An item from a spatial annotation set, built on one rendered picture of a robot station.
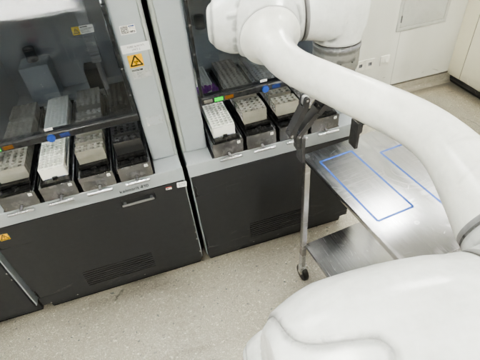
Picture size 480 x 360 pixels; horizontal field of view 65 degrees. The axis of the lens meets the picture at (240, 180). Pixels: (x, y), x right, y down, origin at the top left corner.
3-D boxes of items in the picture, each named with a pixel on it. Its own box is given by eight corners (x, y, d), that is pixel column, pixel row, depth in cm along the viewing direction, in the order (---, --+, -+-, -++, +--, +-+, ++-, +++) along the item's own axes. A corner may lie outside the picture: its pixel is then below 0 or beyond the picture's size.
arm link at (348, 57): (371, 42, 70) (366, 73, 73) (346, 26, 76) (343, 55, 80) (326, 52, 68) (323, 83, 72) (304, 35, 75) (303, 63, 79)
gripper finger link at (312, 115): (335, 101, 79) (331, 98, 78) (301, 142, 83) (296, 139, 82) (326, 92, 82) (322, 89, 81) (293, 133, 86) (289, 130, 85)
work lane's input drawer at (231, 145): (183, 89, 215) (181, 74, 209) (207, 84, 218) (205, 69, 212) (216, 165, 162) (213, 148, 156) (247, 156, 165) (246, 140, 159)
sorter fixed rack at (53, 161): (48, 143, 174) (43, 131, 169) (71, 137, 175) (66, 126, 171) (43, 183, 152) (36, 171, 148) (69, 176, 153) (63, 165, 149)
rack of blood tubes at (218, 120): (198, 108, 186) (196, 96, 182) (218, 103, 187) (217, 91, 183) (213, 141, 164) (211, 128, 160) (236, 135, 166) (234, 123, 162)
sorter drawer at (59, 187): (55, 118, 203) (48, 103, 197) (81, 112, 206) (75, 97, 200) (44, 209, 150) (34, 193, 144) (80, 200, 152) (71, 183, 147)
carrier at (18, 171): (31, 173, 154) (25, 162, 150) (31, 176, 153) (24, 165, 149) (1, 181, 152) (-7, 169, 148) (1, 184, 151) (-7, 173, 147)
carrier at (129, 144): (143, 146, 162) (140, 134, 158) (144, 148, 161) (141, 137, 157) (116, 153, 160) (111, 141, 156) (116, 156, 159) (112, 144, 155)
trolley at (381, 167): (295, 271, 205) (297, 151, 151) (366, 241, 216) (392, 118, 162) (373, 393, 158) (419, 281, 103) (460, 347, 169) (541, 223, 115)
